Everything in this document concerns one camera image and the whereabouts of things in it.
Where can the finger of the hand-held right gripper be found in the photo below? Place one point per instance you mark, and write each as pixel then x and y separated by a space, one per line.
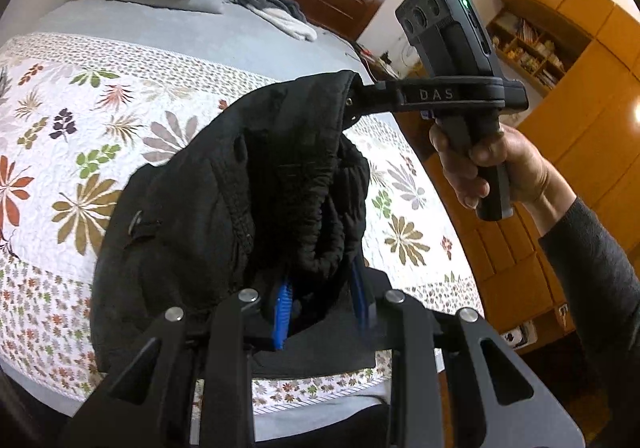
pixel 375 96

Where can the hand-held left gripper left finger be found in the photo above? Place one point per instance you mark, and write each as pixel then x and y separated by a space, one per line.
pixel 281 313

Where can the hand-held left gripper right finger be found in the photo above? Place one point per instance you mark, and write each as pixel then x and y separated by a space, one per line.
pixel 362 298

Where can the black pants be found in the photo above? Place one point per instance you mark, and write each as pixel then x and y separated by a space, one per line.
pixel 200 203

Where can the person's right forearm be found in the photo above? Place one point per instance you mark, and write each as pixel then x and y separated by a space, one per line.
pixel 600 278

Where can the person's right hand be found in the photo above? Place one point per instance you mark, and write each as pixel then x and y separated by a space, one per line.
pixel 525 167

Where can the wooden nightstand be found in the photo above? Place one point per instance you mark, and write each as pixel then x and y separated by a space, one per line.
pixel 387 62

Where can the white towel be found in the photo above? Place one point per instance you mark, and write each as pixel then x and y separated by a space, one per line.
pixel 295 27

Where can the wooden wardrobe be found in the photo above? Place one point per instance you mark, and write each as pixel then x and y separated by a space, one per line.
pixel 590 52

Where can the bed with grey-blue sheet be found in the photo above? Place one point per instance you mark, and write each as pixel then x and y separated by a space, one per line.
pixel 175 32

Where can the floral quilt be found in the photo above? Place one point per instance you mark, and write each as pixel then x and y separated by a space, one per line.
pixel 75 127

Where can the wooden wall shelf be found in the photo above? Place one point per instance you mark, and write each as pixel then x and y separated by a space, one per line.
pixel 525 42

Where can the wall socket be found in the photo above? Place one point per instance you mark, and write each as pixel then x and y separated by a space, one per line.
pixel 520 335

